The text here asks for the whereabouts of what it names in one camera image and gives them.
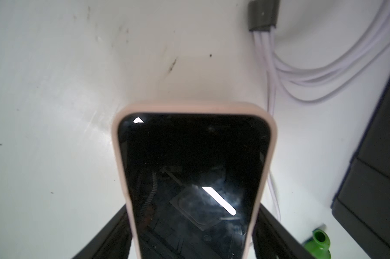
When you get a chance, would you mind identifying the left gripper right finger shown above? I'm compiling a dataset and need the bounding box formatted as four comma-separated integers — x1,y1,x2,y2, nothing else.
252,205,313,259

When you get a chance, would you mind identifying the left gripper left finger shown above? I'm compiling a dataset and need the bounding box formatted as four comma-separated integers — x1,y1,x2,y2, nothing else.
74,206,132,259

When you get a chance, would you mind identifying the black smartphone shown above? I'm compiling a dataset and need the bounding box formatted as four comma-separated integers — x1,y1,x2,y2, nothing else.
112,101,277,259

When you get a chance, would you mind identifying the white charging cable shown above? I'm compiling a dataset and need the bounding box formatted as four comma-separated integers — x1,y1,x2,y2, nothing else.
248,0,390,224

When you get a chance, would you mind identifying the green plastic fitting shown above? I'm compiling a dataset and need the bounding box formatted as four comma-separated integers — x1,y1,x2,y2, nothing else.
303,229,332,259

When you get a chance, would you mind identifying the black toolbox with yellow handle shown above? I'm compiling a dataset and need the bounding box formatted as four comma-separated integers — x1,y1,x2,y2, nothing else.
331,77,390,259

